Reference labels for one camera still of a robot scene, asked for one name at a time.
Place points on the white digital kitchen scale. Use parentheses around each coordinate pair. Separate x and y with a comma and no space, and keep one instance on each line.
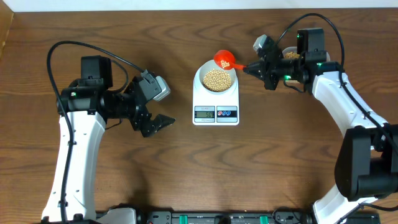
(214,109)

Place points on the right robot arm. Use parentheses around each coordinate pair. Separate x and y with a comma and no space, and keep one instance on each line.
(366,167)

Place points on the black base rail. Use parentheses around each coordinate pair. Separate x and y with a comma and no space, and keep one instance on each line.
(282,216)

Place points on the red measuring scoop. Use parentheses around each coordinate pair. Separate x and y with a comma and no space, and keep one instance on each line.
(229,57)

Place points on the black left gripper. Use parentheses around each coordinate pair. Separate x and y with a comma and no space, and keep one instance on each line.
(138,121)

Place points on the soybeans in bowl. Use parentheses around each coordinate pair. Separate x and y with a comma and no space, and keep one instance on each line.
(217,80)

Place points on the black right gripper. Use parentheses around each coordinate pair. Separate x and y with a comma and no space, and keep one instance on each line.
(262,70)

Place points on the soybeans in scoop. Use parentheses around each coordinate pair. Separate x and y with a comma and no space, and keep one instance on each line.
(225,65)

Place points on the grey round bowl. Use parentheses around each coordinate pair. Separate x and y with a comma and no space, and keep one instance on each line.
(209,65)

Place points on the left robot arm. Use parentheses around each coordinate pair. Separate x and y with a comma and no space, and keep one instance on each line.
(85,107)

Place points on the pile of soybeans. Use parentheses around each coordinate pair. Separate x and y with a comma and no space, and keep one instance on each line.
(291,55)

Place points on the clear plastic container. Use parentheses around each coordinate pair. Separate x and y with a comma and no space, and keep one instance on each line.
(294,50)

